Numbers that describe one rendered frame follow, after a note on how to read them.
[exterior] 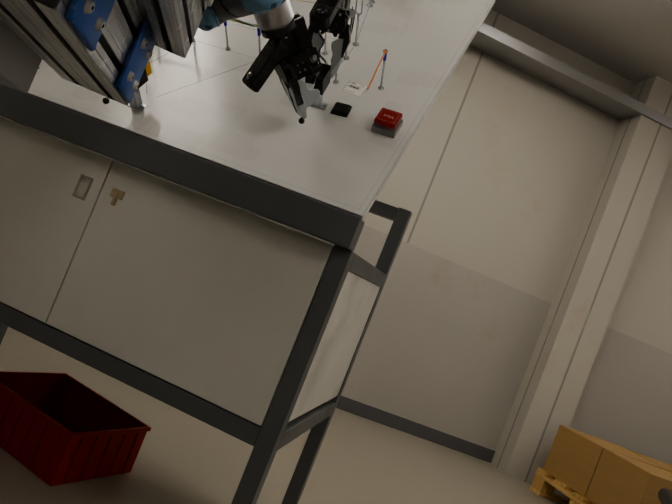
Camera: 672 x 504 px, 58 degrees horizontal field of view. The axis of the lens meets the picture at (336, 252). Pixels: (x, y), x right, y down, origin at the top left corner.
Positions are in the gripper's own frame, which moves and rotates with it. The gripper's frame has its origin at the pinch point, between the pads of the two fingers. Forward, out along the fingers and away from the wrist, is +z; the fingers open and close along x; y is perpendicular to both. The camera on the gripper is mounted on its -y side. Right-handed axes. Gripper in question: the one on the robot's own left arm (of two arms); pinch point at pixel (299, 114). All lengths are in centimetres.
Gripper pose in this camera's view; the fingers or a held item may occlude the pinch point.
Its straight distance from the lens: 135.9
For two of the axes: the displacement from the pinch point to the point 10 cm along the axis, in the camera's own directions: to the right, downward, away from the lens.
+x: -4.2, -5.3, 7.4
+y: 8.7, -4.8, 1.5
